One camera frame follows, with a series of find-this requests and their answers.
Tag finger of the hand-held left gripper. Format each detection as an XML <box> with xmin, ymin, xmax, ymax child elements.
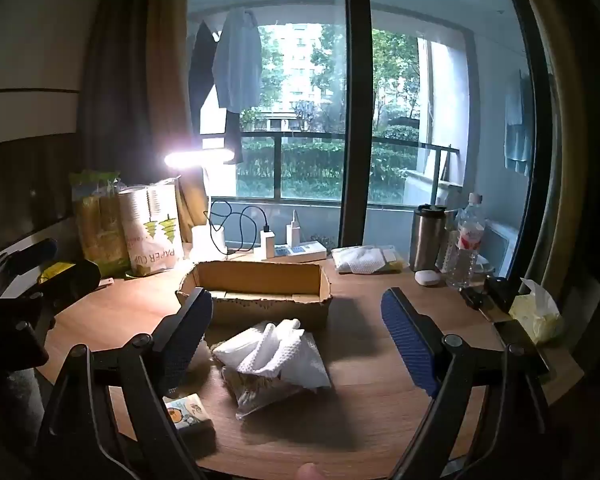
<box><xmin>7</xmin><ymin>238</ymin><xmax>60</xmax><ymax>270</ymax></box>
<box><xmin>40</xmin><ymin>259</ymin><xmax>102</xmax><ymax>307</ymax></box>

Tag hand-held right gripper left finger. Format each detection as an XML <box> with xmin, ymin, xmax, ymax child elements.
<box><xmin>37</xmin><ymin>287</ymin><xmax>215</xmax><ymax>480</ymax></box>

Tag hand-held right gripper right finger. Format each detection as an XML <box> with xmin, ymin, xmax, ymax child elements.
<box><xmin>380</xmin><ymin>287</ymin><xmax>566</xmax><ymax>480</ymax></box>

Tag cardboard box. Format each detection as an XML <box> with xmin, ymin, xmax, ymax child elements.
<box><xmin>176</xmin><ymin>260</ymin><xmax>333</xmax><ymax>332</ymax></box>

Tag cartoon print tissue pack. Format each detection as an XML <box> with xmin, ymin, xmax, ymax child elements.
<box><xmin>162</xmin><ymin>394</ymin><xmax>216</xmax><ymax>456</ymax></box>

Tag white waffle towel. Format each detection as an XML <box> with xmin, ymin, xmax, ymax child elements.
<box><xmin>212</xmin><ymin>319</ymin><xmax>332</xmax><ymax>391</ymax></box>

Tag person's left forearm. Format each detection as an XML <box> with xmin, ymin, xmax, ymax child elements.
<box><xmin>0</xmin><ymin>367</ymin><xmax>48</xmax><ymax>443</ymax></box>

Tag small yellow packet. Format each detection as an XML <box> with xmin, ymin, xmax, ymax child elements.
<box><xmin>39</xmin><ymin>261</ymin><xmax>76</xmax><ymax>283</ymax></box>

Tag green and yellow bag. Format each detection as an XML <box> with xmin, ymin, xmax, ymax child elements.
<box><xmin>69</xmin><ymin>170</ymin><xmax>131</xmax><ymax>278</ymax></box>

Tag paper cup pack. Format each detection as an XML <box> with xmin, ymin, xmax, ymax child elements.
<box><xmin>117</xmin><ymin>177</ymin><xmax>185</xmax><ymax>277</ymax></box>

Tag white desk lamp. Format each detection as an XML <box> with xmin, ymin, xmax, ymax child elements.
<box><xmin>164</xmin><ymin>147</ymin><xmax>236</xmax><ymax>263</ymax></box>

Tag packet of white cloths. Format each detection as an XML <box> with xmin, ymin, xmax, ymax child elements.
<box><xmin>331</xmin><ymin>245</ymin><xmax>410</xmax><ymax>276</ymax></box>

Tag black clips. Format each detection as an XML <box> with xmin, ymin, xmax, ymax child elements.
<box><xmin>460</xmin><ymin>276</ymin><xmax>521</xmax><ymax>322</ymax></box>

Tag white perforated holder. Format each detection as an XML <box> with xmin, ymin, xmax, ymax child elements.
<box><xmin>437</xmin><ymin>210</ymin><xmax>461</xmax><ymax>272</ymax></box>

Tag steel tumbler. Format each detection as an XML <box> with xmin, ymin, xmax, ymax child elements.
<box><xmin>410</xmin><ymin>204</ymin><xmax>448</xmax><ymax>273</ymax></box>

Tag clear water bottle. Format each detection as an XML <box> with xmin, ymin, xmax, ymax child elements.
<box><xmin>447</xmin><ymin>192</ymin><xmax>486</xmax><ymax>290</ymax></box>

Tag yellow tissue pack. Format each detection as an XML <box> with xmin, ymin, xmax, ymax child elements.
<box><xmin>509</xmin><ymin>278</ymin><xmax>565</xmax><ymax>346</ymax></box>

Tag white power strip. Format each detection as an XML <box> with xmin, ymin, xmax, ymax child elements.
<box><xmin>252</xmin><ymin>241</ymin><xmax>327</xmax><ymax>263</ymax></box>

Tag balcony railing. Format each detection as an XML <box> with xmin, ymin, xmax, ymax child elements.
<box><xmin>202</xmin><ymin>131</ymin><xmax>453</xmax><ymax>202</ymax></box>

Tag brown curtain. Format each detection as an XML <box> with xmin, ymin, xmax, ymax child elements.
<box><xmin>77</xmin><ymin>0</ymin><xmax>211</xmax><ymax>231</ymax></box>

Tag hanging blue cloth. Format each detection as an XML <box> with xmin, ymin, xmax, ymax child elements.
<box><xmin>504</xmin><ymin>70</ymin><xmax>534</xmax><ymax>177</ymax></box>

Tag hanging dark garment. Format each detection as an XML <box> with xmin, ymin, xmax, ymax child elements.
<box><xmin>189</xmin><ymin>20</ymin><xmax>243</xmax><ymax>165</ymax></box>

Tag hanging light shirt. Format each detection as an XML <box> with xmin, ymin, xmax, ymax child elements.
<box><xmin>212</xmin><ymin>7</ymin><xmax>263</xmax><ymax>113</ymax></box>

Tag black charging cable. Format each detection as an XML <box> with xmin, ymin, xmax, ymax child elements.
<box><xmin>209</xmin><ymin>201</ymin><xmax>270</xmax><ymax>256</ymax></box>

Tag dark window frame post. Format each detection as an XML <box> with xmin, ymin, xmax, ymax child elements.
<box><xmin>342</xmin><ymin>0</ymin><xmax>374</xmax><ymax>249</ymax></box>

